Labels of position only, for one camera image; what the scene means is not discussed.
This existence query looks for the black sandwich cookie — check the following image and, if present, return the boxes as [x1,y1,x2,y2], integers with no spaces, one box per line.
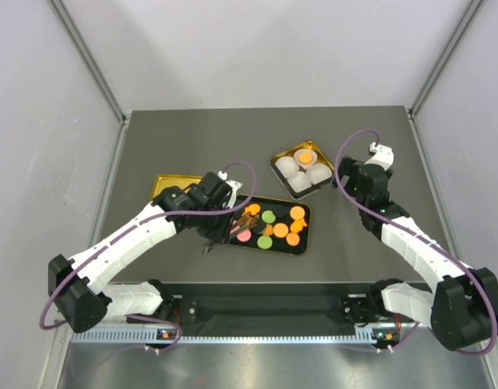
[251,223,267,235]

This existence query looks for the black rectangular cookie tray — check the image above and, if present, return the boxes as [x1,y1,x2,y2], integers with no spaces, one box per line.
[229,196,311,255]

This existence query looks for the orange swirl cookie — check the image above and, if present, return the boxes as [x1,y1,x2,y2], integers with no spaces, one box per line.
[237,213,259,229]

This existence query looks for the right aluminium frame post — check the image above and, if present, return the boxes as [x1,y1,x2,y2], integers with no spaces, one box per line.
[406,0,485,121]

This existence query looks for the aluminium frame post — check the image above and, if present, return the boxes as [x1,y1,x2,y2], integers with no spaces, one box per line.
[406,0,485,121]
[47,0,127,124]

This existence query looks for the round dotted orange cookie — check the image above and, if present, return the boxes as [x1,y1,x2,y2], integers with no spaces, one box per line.
[298,150,314,165]

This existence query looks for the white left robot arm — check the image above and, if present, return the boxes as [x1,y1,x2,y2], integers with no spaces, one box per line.
[48,172,242,333]

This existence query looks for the pink round cookie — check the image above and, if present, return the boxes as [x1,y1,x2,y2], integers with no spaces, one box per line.
[237,230,252,242]

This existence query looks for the dark square cookie tin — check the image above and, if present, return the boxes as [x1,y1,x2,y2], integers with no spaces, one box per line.
[270,139,334,200]

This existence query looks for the black round cookie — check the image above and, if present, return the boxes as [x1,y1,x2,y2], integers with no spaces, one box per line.
[274,207,287,218]

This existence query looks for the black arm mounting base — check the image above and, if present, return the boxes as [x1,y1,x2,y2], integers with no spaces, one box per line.
[126,283,400,327]

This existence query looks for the metal serving tongs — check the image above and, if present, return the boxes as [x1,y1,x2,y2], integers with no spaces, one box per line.
[200,213,260,255]

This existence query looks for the left aluminium frame post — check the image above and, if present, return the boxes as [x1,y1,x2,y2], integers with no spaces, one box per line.
[47,0,127,124]

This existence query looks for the gold tin lid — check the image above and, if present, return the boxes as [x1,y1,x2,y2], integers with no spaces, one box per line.
[151,173,205,202]

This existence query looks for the white paper cup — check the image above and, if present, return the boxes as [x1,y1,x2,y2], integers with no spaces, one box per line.
[275,156,299,179]
[294,148,318,169]
[306,163,333,185]
[287,171,311,194]

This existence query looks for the green round cookie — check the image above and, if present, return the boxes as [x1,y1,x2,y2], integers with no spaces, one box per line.
[261,210,277,224]
[257,236,273,250]

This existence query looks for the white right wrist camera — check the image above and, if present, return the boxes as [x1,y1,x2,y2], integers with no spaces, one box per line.
[365,142,394,171]

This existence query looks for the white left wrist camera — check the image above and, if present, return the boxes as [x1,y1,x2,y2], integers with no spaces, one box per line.
[217,171,243,209]

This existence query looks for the grey slotted cable duct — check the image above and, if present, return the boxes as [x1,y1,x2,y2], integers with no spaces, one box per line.
[71,326,398,345]

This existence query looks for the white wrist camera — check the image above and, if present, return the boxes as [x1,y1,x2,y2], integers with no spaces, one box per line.
[365,142,394,171]
[217,171,243,209]

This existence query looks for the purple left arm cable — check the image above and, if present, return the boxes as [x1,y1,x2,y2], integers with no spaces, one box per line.
[38,161,257,353]

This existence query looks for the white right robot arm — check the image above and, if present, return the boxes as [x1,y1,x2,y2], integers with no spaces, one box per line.
[333,156,498,351]

